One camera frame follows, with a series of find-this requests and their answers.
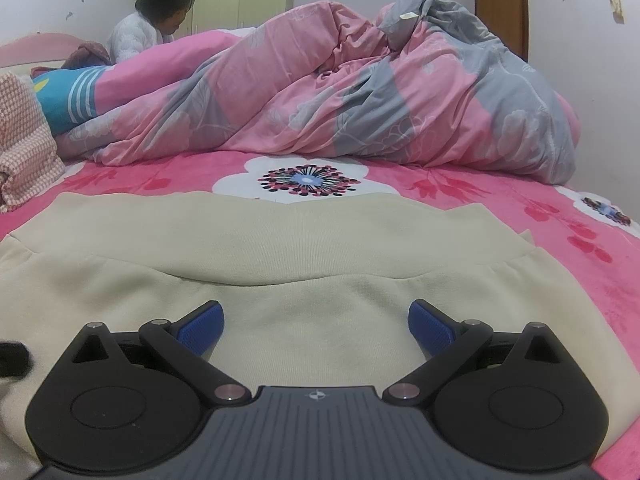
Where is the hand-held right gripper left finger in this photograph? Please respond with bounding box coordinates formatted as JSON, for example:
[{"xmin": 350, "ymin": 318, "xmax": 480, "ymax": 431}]
[{"xmin": 72, "ymin": 300, "xmax": 251, "ymax": 406}]

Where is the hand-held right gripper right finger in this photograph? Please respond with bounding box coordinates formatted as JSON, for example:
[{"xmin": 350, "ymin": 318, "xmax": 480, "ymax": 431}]
[{"xmin": 382, "ymin": 299, "xmax": 558, "ymax": 406}]

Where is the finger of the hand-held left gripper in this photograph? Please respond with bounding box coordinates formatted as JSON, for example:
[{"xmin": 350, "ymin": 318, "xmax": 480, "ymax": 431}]
[{"xmin": 0, "ymin": 342, "xmax": 31, "ymax": 378}]

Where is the beige jacket with black trim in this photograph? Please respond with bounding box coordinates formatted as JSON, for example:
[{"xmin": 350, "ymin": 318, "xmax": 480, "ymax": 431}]
[{"xmin": 0, "ymin": 192, "xmax": 633, "ymax": 480}]

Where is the pink floral bed sheet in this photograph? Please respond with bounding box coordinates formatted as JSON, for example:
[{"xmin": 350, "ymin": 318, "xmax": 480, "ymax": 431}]
[{"xmin": 0, "ymin": 152, "xmax": 640, "ymax": 480}]

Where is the pink white checked blanket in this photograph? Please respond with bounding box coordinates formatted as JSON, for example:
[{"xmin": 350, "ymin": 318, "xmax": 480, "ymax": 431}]
[{"xmin": 0, "ymin": 72, "xmax": 66, "ymax": 213}]

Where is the blue striped pillow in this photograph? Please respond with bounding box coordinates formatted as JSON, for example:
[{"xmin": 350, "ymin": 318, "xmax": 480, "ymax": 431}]
[{"xmin": 32, "ymin": 66, "xmax": 108, "ymax": 136}]

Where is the pink grey floral duvet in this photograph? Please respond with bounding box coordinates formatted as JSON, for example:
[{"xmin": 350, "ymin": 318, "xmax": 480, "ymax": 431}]
[{"xmin": 55, "ymin": 0, "xmax": 581, "ymax": 186}]

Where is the maroon cloth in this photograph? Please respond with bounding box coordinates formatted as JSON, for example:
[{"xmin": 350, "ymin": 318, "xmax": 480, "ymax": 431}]
[{"xmin": 62, "ymin": 42, "xmax": 112, "ymax": 68}]

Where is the pink white headboard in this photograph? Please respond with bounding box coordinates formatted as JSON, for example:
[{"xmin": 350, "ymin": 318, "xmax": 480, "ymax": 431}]
[{"xmin": 0, "ymin": 32, "xmax": 83, "ymax": 76}]

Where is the brown wooden door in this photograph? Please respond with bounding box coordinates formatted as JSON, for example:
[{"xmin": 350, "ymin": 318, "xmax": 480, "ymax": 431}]
[{"xmin": 472, "ymin": 0, "xmax": 530, "ymax": 61}]

